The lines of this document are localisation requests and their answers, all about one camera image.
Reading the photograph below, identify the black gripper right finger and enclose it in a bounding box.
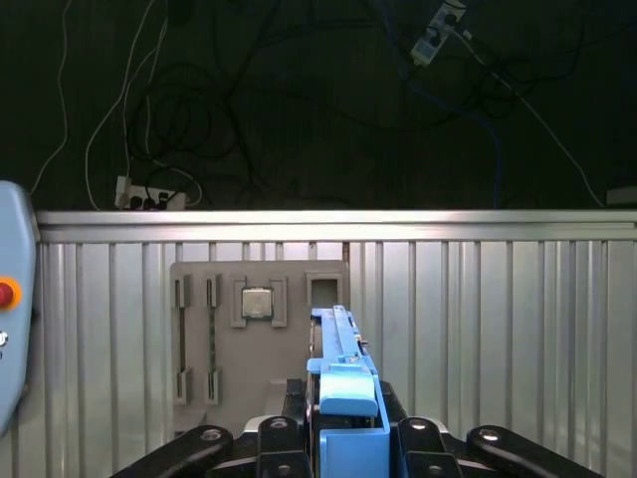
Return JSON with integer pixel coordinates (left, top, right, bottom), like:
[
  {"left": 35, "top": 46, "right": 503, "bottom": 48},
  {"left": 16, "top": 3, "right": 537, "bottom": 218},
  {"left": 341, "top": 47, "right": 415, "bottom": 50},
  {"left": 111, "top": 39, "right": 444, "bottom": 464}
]
[{"left": 380, "top": 380, "right": 606, "bottom": 478}]

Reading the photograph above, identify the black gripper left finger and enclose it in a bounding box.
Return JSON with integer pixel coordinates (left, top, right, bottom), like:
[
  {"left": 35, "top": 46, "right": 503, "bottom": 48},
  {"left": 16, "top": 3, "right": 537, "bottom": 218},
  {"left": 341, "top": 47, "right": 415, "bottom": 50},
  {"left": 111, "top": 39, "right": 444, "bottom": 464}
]
[{"left": 108, "top": 377, "right": 320, "bottom": 478}]

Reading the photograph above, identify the hard disk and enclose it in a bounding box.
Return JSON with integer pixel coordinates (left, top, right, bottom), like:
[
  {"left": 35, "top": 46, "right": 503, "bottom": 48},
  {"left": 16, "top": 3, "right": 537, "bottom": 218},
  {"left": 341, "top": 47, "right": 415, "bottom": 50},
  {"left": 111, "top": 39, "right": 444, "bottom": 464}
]
[{"left": 304, "top": 304, "right": 394, "bottom": 478}]

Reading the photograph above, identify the grey parts rack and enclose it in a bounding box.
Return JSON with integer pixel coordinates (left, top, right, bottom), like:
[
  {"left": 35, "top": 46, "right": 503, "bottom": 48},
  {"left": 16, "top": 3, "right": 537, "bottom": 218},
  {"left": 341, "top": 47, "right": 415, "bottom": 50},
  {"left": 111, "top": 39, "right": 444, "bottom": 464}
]
[{"left": 168, "top": 257, "right": 349, "bottom": 439}]

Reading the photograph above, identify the silver CPU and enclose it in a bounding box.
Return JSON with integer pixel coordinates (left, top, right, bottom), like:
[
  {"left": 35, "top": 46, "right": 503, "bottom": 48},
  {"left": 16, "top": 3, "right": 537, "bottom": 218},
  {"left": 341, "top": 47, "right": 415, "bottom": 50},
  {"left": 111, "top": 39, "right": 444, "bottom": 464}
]
[{"left": 241, "top": 287, "right": 275, "bottom": 320}]

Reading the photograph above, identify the white power strip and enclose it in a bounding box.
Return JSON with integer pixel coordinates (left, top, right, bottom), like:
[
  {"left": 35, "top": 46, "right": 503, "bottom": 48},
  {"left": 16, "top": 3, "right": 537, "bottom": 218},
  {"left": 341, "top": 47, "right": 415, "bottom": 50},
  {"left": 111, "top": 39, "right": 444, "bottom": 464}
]
[
  {"left": 113, "top": 174, "right": 188, "bottom": 210},
  {"left": 410, "top": 0, "right": 469, "bottom": 66}
]

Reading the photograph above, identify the grey box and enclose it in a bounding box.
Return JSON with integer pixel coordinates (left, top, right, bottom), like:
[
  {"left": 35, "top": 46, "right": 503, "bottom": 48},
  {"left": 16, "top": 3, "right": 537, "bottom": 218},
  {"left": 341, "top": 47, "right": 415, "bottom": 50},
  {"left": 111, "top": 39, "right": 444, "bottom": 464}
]
[{"left": 604, "top": 184, "right": 637, "bottom": 208}]

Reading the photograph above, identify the pale blue teach pendant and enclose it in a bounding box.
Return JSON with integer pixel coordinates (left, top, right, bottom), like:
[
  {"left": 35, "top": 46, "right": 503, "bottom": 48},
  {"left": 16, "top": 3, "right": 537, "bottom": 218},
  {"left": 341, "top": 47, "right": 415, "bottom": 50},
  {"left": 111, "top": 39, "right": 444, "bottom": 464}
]
[{"left": 0, "top": 179, "right": 39, "bottom": 439}]

